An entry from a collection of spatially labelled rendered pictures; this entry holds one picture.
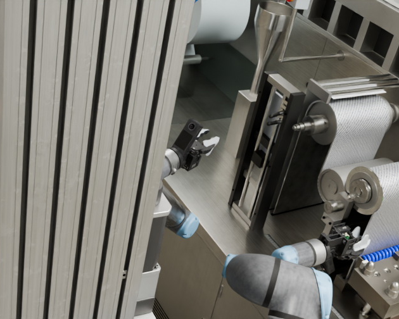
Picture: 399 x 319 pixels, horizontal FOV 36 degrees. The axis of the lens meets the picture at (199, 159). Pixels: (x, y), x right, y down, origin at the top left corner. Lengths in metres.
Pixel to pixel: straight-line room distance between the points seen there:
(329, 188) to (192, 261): 0.60
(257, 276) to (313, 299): 0.13
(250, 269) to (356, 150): 0.81
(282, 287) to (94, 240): 0.54
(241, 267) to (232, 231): 0.73
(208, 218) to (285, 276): 0.82
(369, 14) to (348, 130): 0.49
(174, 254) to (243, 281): 1.03
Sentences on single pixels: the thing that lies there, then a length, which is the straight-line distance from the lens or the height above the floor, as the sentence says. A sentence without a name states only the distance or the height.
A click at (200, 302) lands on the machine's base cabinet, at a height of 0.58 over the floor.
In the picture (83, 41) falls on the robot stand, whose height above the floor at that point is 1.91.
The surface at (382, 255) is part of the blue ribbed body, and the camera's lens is 2.08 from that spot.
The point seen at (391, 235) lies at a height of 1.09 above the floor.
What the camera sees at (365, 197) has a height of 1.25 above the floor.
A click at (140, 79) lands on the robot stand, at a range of 0.86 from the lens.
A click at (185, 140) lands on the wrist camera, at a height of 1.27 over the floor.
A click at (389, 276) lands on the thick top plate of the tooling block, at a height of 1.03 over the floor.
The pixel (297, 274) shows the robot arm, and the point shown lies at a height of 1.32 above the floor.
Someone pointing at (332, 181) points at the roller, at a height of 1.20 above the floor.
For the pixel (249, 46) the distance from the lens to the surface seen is 2.69.
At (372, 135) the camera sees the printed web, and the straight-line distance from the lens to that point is 2.12.
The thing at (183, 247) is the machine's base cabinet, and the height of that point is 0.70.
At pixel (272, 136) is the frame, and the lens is 2.03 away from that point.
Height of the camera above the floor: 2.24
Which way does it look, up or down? 33 degrees down
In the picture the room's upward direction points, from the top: 13 degrees clockwise
